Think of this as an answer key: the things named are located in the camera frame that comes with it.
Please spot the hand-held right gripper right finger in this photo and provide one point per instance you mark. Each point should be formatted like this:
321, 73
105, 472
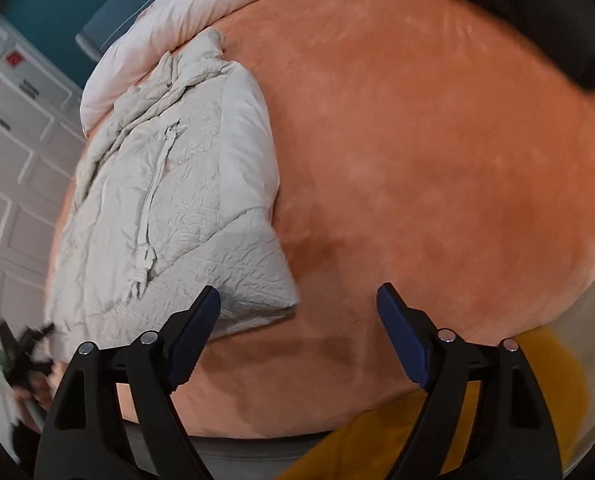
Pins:
402, 335

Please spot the person's left hand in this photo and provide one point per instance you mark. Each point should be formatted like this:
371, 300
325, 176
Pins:
35, 392

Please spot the orange bed blanket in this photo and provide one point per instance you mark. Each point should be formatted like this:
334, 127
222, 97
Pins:
427, 160

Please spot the yellow garment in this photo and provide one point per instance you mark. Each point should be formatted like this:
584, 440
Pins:
367, 440

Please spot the pink duvet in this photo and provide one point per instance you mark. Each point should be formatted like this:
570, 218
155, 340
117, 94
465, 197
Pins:
177, 15

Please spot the red square door sticker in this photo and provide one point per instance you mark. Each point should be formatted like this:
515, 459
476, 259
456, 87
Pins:
15, 58

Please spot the white puffer jacket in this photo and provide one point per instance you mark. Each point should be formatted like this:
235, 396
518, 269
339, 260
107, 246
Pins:
187, 185

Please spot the blue padded headboard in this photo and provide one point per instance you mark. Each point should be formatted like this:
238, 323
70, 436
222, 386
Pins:
122, 15

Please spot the white panelled wardrobe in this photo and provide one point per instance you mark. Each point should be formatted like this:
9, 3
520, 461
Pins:
17, 185

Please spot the dark cloth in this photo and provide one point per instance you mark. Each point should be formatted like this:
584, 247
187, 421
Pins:
527, 0

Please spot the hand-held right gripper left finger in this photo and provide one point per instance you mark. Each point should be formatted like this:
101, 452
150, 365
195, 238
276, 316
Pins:
195, 340

